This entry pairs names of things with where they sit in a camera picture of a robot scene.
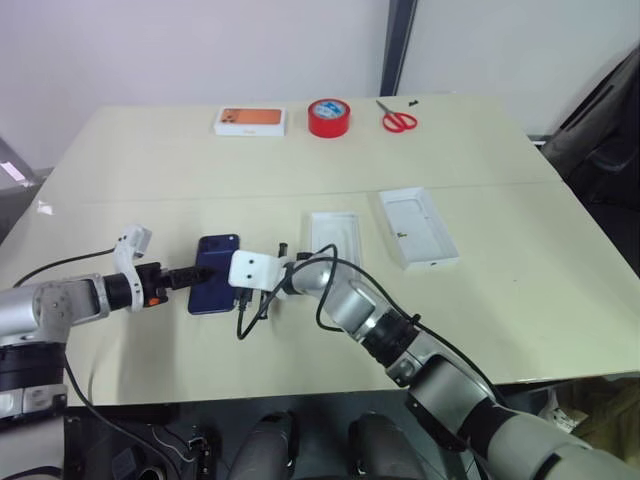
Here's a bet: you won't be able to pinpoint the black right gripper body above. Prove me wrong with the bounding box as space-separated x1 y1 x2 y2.
233 286 272 322

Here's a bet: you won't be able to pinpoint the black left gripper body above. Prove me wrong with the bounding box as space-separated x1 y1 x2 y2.
134 261 175 309

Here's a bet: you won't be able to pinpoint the dark blue smartphone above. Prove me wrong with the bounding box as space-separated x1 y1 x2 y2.
187 234 242 316

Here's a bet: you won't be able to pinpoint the white phone box base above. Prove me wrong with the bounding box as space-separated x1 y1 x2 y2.
309 211 363 270

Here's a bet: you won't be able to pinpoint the orange printed phone box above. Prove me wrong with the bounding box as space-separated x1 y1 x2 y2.
213 105 289 138

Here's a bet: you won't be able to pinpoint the black equipment box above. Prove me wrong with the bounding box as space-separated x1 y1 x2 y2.
63 403 217 480

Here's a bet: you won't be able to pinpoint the white phone box lid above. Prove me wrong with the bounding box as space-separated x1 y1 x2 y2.
377 186 461 272

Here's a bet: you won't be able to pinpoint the dark rounded shape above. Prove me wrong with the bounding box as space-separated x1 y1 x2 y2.
346 411 419 480
233 411 297 480

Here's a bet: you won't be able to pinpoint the red tape roll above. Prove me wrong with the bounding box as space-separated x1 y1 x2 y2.
306 98 352 139

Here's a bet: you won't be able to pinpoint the dark metal pillar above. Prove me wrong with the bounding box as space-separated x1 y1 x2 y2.
378 0 420 97

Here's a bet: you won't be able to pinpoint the clear plastic bag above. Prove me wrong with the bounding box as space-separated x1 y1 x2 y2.
542 384 594 441

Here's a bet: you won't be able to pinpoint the black jacket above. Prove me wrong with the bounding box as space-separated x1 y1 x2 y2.
541 48 640 206

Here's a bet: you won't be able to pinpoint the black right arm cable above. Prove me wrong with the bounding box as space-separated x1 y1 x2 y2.
234 243 501 401

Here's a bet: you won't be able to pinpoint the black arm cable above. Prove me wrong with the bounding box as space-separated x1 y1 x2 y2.
234 243 501 401
12 247 118 289

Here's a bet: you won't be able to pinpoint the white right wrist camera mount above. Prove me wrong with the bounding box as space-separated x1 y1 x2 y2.
228 249 284 292

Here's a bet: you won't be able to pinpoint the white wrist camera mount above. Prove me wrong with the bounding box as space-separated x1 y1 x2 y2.
110 224 153 312
228 249 284 292

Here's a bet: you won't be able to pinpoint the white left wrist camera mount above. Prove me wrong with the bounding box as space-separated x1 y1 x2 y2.
110 224 153 312

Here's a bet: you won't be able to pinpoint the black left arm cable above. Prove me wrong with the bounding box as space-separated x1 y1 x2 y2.
12 247 118 289

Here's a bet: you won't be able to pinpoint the thin black cable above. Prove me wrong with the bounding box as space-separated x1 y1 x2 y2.
62 357 194 464

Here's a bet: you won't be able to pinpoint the red handled scissors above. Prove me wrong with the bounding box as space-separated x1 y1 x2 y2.
375 99 419 135

